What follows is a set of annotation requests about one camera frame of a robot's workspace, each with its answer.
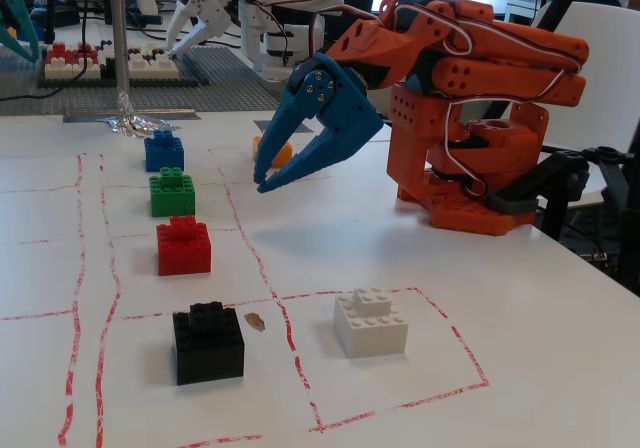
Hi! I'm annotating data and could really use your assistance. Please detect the blue brick block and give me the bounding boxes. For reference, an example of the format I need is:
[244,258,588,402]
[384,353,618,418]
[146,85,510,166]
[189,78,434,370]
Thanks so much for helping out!
[143,128,185,173]

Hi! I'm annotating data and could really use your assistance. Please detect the metal stand pole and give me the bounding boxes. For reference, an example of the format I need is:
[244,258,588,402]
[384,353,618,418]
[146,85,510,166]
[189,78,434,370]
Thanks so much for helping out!
[110,0,133,114]

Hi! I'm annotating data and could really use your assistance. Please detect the black brick block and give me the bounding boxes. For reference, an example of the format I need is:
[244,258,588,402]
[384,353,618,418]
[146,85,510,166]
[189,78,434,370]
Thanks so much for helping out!
[172,301,246,387]

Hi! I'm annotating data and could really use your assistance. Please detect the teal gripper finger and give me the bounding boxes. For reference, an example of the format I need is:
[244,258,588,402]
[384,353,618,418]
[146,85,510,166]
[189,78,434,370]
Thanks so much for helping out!
[3,0,41,64]

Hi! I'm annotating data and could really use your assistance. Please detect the black table clamp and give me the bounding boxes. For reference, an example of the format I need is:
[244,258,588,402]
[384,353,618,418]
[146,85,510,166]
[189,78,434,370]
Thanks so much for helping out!
[484,147,592,215]

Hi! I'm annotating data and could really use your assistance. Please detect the grey studded baseplate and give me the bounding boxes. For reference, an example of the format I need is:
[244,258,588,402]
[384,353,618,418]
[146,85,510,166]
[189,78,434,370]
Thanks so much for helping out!
[0,42,282,118]

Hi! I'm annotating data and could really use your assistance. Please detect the green brick block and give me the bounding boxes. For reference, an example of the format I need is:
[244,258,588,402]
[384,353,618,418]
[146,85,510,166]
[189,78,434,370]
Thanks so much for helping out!
[148,166,196,218]

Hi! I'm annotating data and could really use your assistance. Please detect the crumpled aluminium foil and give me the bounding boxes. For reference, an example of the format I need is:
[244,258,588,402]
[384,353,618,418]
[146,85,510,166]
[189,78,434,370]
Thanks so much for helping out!
[99,90,181,139]

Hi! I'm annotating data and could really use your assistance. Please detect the white brick block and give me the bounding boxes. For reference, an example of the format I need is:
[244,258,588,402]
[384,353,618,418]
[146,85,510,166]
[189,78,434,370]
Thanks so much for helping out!
[333,287,410,359]

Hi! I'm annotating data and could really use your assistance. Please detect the red and white brick stack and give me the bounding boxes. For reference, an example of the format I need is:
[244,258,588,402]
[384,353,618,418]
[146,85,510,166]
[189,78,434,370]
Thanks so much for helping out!
[43,41,102,81]

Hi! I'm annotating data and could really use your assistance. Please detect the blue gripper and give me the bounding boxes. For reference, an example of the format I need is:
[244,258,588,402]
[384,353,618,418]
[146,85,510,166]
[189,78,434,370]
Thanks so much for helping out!
[252,51,386,193]

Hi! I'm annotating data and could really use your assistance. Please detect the red brick block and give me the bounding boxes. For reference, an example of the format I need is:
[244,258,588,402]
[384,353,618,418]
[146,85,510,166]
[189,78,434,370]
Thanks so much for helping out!
[156,215,213,277]

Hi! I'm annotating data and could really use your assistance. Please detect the white chair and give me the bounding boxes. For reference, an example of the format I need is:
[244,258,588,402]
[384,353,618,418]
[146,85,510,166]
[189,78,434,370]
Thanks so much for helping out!
[529,0,640,209]

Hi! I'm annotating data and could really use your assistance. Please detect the orange-yellow brick block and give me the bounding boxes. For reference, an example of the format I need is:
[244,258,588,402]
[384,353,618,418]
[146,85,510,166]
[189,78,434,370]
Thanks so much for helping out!
[251,135,294,169]

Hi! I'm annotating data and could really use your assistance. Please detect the black and white brick stack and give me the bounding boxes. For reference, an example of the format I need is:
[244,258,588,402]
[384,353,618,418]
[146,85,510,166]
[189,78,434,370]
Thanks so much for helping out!
[99,39,181,81]

